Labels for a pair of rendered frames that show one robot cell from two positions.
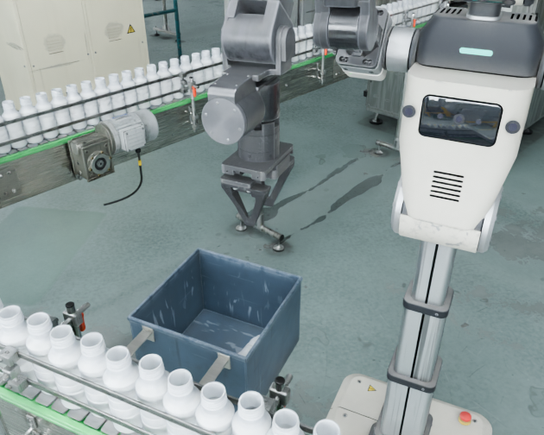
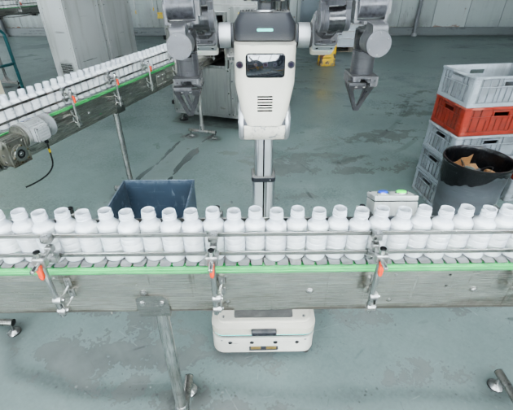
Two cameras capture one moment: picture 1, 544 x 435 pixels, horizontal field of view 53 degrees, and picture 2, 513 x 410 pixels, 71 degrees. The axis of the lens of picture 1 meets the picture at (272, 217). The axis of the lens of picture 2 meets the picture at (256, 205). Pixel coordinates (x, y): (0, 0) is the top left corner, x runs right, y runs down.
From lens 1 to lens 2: 0.39 m
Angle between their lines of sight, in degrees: 22
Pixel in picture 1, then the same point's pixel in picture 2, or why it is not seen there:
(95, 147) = (15, 141)
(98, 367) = (112, 225)
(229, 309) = not seen: hidden behind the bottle
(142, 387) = (146, 225)
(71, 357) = (92, 226)
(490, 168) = (284, 89)
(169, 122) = (60, 123)
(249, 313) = not seen: hidden behind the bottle
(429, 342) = (269, 198)
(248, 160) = (186, 76)
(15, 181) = not seen: outside the picture
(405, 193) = (244, 113)
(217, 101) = (175, 35)
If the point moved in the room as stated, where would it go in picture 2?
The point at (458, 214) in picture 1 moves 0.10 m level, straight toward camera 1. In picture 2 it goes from (273, 118) to (276, 127)
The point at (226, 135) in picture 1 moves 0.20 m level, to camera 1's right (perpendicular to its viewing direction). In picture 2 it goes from (181, 54) to (260, 48)
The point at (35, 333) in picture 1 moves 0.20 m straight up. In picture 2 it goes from (62, 219) to (38, 151)
